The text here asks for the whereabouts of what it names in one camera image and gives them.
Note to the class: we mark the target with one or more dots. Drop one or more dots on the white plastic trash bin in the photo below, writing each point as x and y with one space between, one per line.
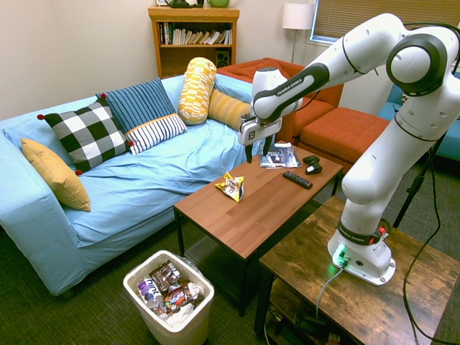
194 323

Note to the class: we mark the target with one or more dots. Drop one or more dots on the orange armchair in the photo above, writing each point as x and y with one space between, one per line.
316 108

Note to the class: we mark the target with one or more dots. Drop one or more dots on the white shade floor lamp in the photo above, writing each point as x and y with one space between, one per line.
297 16

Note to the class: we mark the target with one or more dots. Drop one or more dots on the wooden coffee table black legs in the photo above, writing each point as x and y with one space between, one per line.
251 223

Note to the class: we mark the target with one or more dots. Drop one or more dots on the mustard striped pillow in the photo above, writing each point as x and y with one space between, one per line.
226 108

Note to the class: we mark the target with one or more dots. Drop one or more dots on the brown window blinds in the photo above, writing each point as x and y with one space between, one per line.
359 14

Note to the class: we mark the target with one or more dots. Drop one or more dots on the green bowl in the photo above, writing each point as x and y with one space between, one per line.
218 3

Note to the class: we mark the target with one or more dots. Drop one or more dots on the white navy striped lumbar pillow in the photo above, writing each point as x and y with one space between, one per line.
154 133

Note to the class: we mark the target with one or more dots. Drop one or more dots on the yellow chip bag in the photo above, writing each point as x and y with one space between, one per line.
231 187

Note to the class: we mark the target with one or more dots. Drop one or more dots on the magazine underneath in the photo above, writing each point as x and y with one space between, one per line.
293 166

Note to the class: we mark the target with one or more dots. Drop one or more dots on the metal floor vent grille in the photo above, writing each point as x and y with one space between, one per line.
202 251

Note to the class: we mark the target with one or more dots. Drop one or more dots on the black camera tripod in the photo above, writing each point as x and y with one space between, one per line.
413 187

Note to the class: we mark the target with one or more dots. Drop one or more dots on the clear plastic bin liner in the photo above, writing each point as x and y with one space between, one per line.
189 265

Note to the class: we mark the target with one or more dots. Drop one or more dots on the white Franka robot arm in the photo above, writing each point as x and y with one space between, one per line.
377 161

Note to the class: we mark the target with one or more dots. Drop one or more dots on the hint water bottle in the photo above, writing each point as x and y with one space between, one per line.
149 292

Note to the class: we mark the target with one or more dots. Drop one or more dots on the black white checkered pillow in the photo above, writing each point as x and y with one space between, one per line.
88 133

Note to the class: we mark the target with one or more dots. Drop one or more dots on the dark cover business magazine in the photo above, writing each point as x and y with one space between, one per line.
282 156

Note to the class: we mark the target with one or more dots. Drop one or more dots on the small black speaker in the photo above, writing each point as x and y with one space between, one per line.
222 58

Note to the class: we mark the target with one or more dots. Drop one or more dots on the black object on shelf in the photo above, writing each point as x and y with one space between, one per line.
183 3

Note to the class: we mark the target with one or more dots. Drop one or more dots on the yellow white patterned bolster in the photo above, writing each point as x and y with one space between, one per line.
196 90

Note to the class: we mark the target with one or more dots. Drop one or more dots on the orange ottoman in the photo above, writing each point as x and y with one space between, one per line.
341 133

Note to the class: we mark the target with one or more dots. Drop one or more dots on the wooden bookshelf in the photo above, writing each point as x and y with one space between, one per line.
194 59

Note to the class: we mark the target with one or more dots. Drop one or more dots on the light blue covered sofa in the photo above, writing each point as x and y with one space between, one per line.
151 172

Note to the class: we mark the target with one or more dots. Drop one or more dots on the plain mustard yellow pillow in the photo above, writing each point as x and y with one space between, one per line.
57 176

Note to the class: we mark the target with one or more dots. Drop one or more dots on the small black labelled device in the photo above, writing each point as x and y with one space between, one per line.
313 169

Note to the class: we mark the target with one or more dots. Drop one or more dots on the black game controller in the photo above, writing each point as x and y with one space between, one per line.
310 159

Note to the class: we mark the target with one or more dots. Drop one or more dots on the crumpled white paper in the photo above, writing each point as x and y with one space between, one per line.
196 289

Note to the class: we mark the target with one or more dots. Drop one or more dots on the orange brown candy wrapper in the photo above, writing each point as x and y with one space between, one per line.
176 298

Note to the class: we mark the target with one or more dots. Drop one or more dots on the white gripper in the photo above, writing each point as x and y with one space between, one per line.
258 129

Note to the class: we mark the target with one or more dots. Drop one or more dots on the blue striped square pillow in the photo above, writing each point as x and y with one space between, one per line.
140 100

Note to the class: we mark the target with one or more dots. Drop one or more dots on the black tv remote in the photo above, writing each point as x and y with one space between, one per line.
297 179

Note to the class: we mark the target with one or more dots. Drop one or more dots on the row of paperback books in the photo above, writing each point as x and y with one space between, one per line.
201 37

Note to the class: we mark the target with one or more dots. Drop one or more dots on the rustic wooden robot table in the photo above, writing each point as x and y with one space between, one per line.
359 305

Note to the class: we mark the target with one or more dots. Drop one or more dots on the brown snack wrapper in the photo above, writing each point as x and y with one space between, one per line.
163 276

